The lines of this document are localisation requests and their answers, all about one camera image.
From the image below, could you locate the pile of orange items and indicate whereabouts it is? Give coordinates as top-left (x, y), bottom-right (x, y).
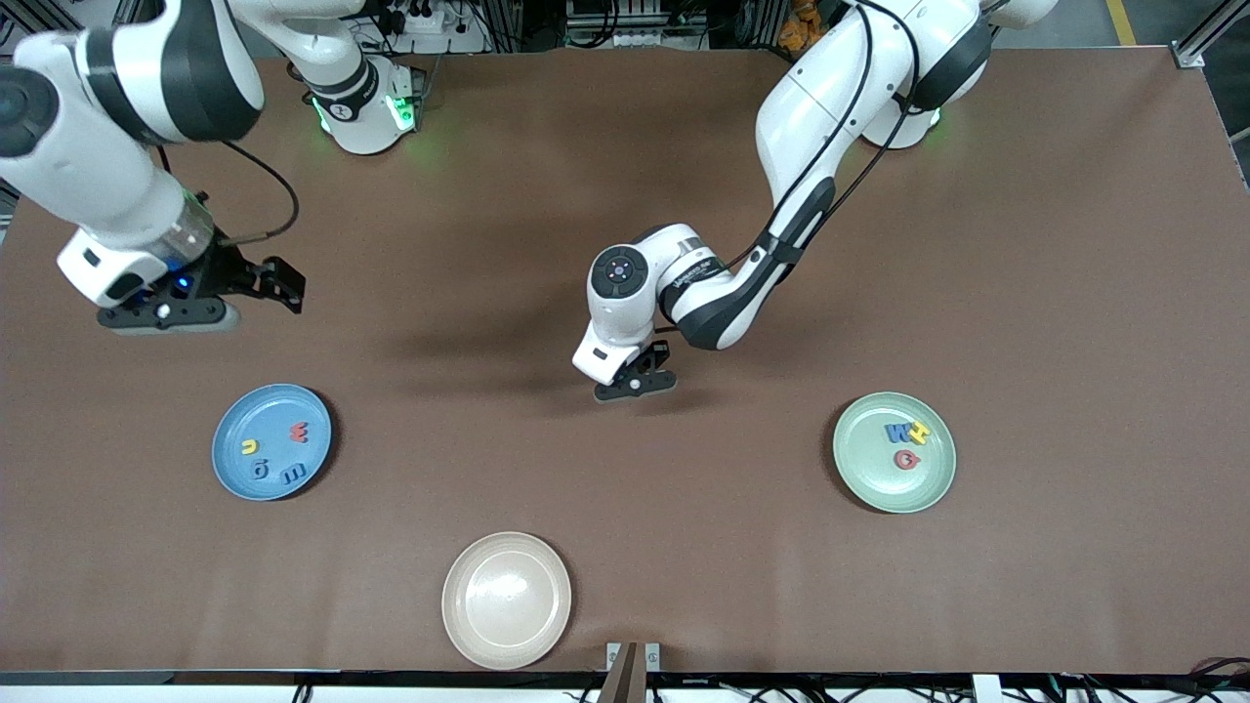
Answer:
top-left (778, 0), bottom-right (831, 52)

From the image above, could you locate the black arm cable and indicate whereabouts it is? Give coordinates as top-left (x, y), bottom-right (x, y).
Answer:
top-left (674, 0), bottom-right (938, 333)
top-left (156, 137), bottom-right (300, 245)

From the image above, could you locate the beige plate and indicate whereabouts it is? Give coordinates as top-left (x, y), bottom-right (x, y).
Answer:
top-left (441, 531), bottom-right (573, 671)

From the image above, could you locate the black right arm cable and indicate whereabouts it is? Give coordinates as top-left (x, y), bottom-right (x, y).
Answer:
top-left (156, 137), bottom-right (300, 245)

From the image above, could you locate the black cable bundle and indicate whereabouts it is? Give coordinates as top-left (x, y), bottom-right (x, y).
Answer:
top-left (1187, 656), bottom-right (1250, 703)

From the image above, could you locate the green plate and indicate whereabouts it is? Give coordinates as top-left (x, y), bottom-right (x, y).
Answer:
top-left (832, 392), bottom-right (958, 515)

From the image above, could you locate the white power strip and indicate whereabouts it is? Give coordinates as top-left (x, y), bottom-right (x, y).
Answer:
top-left (376, 5), bottom-right (475, 38)

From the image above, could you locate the black equipment rack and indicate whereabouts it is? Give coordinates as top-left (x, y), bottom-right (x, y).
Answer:
top-left (564, 0), bottom-right (709, 52)

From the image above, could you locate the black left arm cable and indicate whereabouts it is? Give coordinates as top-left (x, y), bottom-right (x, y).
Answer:
top-left (674, 0), bottom-right (938, 333)

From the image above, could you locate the aluminium frame post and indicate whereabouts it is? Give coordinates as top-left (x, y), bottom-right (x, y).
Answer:
top-left (1175, 0), bottom-right (1250, 69)

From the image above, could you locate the metal table edge bracket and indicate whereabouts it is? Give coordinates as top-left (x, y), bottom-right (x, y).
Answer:
top-left (605, 641), bottom-right (662, 703)

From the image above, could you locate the blue plate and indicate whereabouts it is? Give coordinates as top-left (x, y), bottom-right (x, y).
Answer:
top-left (211, 383), bottom-right (334, 503)

